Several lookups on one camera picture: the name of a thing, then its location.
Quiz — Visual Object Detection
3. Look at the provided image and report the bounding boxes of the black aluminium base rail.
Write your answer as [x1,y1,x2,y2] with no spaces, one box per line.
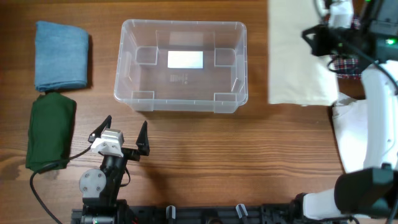
[71,203,312,224]

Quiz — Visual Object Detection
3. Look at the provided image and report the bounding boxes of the folded dark green cloth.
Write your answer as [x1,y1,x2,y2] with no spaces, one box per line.
[25,92,76,171]

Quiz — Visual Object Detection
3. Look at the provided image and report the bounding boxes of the folded blue cloth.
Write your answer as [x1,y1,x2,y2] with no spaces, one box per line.
[34,21,89,92]

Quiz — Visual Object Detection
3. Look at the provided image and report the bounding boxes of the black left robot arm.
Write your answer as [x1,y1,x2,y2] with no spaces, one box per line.
[79,116,150,224]

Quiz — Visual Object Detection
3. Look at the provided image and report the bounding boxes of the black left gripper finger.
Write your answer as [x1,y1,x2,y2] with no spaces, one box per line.
[136,121,150,156]
[88,115,112,143]

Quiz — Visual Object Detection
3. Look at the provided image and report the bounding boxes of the white cloth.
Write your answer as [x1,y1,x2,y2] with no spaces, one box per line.
[332,93,368,173]

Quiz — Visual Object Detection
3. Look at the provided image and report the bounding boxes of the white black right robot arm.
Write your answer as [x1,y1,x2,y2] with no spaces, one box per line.
[290,0,397,223]

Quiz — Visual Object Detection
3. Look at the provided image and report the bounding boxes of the cream cloth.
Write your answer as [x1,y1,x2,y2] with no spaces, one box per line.
[268,0,339,106]

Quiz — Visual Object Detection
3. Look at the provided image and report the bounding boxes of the clear plastic storage container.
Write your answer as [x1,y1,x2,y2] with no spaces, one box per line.
[114,19,249,113]

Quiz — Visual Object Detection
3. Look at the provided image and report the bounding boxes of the red navy plaid cloth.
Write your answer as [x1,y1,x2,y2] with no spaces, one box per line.
[323,15,363,80]

